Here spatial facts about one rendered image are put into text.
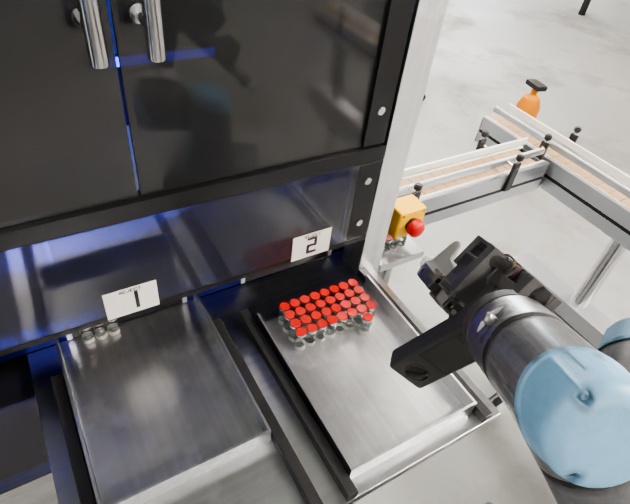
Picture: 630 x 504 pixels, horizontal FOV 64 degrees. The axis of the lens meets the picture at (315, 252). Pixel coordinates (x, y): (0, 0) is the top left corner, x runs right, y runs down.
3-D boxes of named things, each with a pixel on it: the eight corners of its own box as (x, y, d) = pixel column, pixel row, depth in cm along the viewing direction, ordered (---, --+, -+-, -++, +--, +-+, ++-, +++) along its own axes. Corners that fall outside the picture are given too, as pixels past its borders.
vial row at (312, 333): (291, 344, 97) (293, 329, 94) (368, 314, 104) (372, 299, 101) (297, 352, 95) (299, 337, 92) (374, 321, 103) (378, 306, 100)
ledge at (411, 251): (346, 236, 125) (347, 230, 124) (388, 223, 131) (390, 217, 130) (379, 272, 117) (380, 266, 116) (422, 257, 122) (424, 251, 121)
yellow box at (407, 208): (375, 221, 115) (381, 195, 110) (400, 213, 118) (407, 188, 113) (395, 241, 110) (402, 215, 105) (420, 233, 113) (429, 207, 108)
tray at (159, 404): (57, 344, 91) (52, 332, 89) (195, 299, 103) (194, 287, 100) (104, 521, 71) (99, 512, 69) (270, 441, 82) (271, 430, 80)
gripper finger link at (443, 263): (456, 238, 64) (485, 263, 56) (423, 272, 66) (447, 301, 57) (439, 223, 64) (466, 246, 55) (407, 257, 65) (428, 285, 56)
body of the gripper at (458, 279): (522, 275, 56) (578, 318, 44) (466, 329, 58) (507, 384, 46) (474, 231, 55) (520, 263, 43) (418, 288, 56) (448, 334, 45)
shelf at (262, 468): (29, 361, 91) (26, 354, 89) (353, 253, 121) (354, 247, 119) (92, 656, 62) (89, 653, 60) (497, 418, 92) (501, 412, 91)
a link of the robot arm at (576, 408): (573, 524, 31) (520, 419, 29) (505, 420, 42) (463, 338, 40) (695, 471, 30) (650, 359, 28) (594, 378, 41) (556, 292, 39)
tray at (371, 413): (256, 325, 99) (256, 313, 97) (365, 285, 110) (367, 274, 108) (348, 480, 79) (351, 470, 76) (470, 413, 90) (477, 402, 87)
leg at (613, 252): (505, 381, 194) (602, 227, 142) (521, 372, 198) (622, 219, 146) (523, 399, 188) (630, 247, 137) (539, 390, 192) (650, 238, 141)
